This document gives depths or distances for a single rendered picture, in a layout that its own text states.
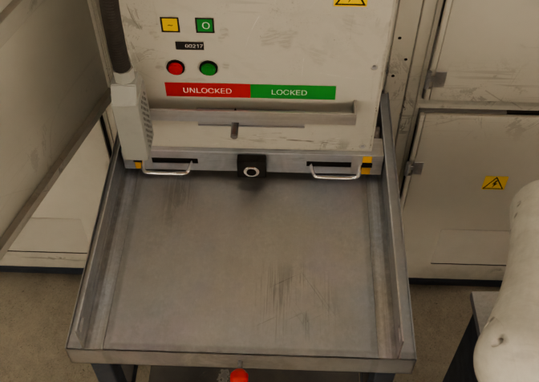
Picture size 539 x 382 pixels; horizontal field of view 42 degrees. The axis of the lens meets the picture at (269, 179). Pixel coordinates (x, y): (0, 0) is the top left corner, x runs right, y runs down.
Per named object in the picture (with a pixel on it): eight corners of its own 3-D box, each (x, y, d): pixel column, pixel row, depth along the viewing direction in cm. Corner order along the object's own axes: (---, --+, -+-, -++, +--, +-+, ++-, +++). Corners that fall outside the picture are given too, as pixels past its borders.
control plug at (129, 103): (149, 161, 131) (135, 92, 118) (123, 160, 131) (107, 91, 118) (155, 131, 136) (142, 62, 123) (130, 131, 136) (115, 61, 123)
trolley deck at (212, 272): (411, 374, 127) (417, 359, 122) (71, 363, 128) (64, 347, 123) (385, 110, 170) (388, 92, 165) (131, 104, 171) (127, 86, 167)
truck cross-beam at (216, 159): (380, 175, 147) (384, 156, 142) (124, 168, 148) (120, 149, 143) (378, 157, 150) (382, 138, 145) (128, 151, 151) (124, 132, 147)
